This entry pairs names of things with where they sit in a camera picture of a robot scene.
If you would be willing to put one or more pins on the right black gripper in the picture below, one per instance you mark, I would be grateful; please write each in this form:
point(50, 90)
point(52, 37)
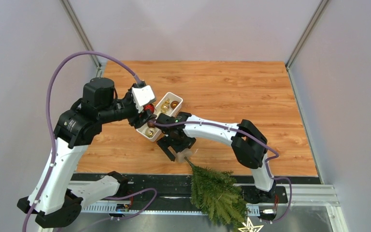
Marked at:
point(165, 142)

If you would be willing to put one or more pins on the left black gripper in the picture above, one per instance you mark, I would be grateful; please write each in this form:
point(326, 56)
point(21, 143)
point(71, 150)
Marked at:
point(138, 121)

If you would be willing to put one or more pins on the red glitter ball ornament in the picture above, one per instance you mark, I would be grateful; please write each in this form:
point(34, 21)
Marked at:
point(150, 107)

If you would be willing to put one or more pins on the small green christmas tree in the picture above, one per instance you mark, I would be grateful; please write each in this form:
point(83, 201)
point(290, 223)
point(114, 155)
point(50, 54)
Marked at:
point(215, 194)

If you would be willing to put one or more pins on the silver star ornament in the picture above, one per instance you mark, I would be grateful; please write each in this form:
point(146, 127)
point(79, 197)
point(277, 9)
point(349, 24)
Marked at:
point(248, 226)

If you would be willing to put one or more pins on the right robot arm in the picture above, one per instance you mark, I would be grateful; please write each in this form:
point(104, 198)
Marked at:
point(247, 142)

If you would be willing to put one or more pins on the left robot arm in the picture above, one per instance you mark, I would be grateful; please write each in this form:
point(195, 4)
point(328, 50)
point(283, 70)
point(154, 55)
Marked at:
point(53, 202)

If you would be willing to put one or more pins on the gold ball ornament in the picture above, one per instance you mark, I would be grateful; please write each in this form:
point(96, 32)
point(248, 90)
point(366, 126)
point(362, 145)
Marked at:
point(150, 132)

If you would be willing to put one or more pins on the dark brown ball ornament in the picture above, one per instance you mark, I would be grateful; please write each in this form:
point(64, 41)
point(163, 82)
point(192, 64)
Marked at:
point(151, 123)

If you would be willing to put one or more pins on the gold finial ornament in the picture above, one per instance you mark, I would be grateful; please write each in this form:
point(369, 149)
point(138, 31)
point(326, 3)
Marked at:
point(166, 106)

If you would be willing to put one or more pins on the bronze ball ornament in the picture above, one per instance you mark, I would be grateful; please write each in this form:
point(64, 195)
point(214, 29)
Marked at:
point(174, 104)

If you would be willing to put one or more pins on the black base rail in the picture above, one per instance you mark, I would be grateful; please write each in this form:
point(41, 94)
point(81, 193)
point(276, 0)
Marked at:
point(174, 191)

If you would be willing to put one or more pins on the white slotted cable duct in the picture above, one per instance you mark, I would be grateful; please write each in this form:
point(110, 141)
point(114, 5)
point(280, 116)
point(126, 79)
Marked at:
point(140, 208)

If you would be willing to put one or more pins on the left aluminium frame post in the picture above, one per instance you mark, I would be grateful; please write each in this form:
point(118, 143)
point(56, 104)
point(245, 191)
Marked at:
point(70, 12)

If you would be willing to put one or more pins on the aluminium frame post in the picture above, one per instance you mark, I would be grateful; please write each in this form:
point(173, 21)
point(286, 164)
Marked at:
point(70, 12)
point(307, 32)

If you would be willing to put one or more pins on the right aluminium frame post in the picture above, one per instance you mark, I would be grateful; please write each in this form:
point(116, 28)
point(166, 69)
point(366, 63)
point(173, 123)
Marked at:
point(307, 32)

